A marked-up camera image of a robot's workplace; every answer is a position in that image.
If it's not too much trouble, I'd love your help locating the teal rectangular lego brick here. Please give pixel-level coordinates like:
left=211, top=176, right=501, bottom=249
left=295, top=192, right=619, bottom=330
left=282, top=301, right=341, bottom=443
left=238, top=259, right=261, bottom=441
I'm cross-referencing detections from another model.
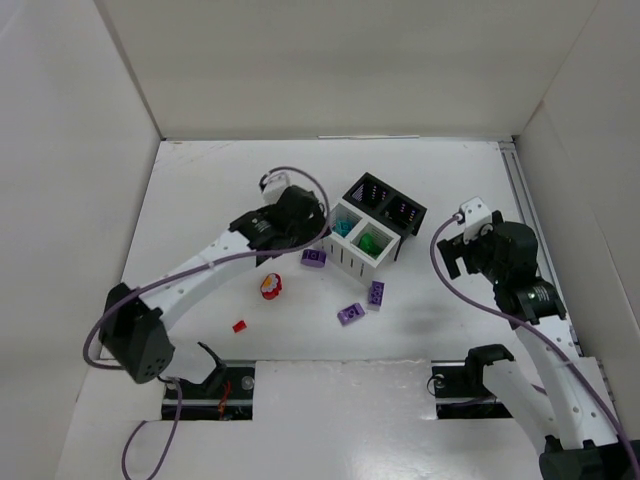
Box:
left=333, top=220, right=354, bottom=238

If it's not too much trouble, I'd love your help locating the red white flower lego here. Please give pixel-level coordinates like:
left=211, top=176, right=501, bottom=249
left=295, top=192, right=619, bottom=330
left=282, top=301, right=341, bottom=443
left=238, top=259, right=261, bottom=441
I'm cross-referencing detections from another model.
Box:
left=260, top=272, right=283, bottom=300

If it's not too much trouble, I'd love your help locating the light green lego brick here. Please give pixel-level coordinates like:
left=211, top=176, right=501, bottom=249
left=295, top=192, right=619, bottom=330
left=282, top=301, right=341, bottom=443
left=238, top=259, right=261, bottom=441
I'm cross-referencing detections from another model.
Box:
left=358, top=233, right=383, bottom=258

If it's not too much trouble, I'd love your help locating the small red lego piece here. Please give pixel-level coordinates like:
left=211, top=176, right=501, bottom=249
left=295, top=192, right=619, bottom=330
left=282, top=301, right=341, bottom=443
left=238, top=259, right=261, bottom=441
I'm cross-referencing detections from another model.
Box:
left=232, top=320, right=247, bottom=333

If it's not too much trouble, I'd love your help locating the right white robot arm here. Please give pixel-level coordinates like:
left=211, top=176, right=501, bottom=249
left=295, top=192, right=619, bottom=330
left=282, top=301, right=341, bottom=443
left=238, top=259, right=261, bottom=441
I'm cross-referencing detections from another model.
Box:
left=429, top=198, right=639, bottom=479

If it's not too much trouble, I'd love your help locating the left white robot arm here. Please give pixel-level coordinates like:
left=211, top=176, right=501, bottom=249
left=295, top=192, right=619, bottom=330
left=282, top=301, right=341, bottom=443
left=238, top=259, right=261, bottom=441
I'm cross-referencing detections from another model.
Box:
left=99, top=186, right=328, bottom=385

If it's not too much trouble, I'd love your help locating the purple round lego brick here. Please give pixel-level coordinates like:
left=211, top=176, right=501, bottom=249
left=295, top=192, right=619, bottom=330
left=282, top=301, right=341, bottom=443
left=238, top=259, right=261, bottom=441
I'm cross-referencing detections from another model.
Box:
left=300, top=249, right=327, bottom=269

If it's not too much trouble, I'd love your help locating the white double bin container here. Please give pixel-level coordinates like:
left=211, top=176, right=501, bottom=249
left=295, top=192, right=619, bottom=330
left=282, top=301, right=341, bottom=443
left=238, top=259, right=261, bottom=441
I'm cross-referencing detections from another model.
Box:
left=316, top=200, right=401, bottom=286

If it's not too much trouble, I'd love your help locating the black double bin container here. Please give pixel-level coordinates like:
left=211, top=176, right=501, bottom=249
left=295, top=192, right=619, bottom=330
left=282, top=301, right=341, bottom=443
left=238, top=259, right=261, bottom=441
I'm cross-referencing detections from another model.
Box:
left=342, top=172, right=427, bottom=238

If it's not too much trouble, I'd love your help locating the purple rectangular lego brick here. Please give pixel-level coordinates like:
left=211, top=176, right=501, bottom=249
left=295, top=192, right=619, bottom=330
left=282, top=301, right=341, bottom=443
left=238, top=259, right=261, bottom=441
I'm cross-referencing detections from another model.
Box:
left=368, top=281, right=385, bottom=310

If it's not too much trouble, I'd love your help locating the purple sloped lego brick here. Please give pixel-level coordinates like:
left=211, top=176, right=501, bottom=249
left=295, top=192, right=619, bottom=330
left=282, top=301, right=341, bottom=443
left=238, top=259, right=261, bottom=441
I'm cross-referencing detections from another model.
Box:
left=337, top=302, right=366, bottom=326

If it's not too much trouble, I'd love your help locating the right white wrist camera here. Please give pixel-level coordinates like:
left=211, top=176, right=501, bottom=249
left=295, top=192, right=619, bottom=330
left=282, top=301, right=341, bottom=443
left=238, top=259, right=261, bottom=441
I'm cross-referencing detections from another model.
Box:
left=453, top=196, right=493, bottom=245

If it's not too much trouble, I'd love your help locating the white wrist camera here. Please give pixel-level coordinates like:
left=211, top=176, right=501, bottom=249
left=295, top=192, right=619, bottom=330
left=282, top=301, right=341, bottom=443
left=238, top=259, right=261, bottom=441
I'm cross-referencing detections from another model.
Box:
left=259, top=171, right=291, bottom=205
left=453, top=196, right=493, bottom=245

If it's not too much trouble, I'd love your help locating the aluminium rail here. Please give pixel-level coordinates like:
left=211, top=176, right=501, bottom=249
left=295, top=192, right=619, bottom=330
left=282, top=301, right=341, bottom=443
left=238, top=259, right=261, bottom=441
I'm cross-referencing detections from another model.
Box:
left=499, top=141, right=584, bottom=356

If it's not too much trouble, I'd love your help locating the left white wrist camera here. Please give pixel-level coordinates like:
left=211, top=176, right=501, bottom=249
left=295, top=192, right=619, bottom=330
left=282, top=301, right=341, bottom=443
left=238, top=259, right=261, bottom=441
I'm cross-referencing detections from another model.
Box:
left=259, top=171, right=291, bottom=205

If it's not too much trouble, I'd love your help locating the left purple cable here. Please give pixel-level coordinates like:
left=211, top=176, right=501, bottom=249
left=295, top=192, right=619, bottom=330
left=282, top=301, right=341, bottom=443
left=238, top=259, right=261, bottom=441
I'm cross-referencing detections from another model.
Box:
left=82, top=166, right=334, bottom=479

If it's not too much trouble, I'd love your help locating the purple cable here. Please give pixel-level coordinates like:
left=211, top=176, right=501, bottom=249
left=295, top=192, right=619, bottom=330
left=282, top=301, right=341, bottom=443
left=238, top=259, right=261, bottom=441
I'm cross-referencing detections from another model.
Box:
left=82, top=166, right=334, bottom=479
left=430, top=212, right=640, bottom=451

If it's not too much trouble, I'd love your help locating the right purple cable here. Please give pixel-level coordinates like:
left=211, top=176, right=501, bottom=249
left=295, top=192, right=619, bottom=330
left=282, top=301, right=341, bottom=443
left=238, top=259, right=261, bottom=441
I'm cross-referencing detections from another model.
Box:
left=430, top=212, right=640, bottom=451

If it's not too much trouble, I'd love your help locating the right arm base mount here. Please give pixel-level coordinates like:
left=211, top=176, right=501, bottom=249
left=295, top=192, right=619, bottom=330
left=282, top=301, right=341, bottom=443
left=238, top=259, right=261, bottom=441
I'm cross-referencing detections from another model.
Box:
left=427, top=344, right=514, bottom=420

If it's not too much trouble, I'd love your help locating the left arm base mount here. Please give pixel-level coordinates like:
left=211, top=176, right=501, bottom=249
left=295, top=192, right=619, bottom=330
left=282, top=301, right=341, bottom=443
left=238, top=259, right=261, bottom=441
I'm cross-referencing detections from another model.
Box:
left=160, top=342, right=256, bottom=421

